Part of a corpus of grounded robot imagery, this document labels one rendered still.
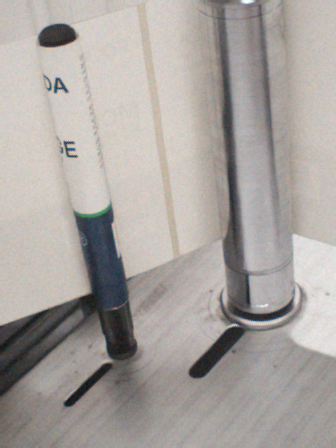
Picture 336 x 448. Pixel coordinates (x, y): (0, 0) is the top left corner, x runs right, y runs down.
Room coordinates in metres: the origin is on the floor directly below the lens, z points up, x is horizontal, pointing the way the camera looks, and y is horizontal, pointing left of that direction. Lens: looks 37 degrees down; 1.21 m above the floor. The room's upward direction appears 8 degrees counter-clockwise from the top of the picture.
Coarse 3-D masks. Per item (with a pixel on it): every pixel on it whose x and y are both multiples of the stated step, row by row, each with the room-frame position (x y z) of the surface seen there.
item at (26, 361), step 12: (132, 276) 0.45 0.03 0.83; (72, 312) 0.42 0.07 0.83; (60, 324) 0.41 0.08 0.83; (72, 324) 0.41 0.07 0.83; (48, 336) 0.40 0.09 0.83; (60, 336) 0.40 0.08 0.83; (36, 348) 0.39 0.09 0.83; (48, 348) 0.39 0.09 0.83; (24, 360) 0.39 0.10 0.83; (36, 360) 0.38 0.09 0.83; (12, 372) 0.38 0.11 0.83; (24, 372) 0.38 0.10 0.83; (0, 384) 0.37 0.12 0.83; (12, 384) 0.37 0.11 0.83
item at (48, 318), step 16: (64, 304) 0.42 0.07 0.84; (16, 320) 0.39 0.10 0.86; (32, 320) 0.41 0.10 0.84; (48, 320) 0.41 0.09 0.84; (0, 336) 0.38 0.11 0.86; (16, 336) 0.40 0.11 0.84; (32, 336) 0.40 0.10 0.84; (0, 352) 0.39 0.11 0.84; (16, 352) 0.39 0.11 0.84; (0, 368) 0.38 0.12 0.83
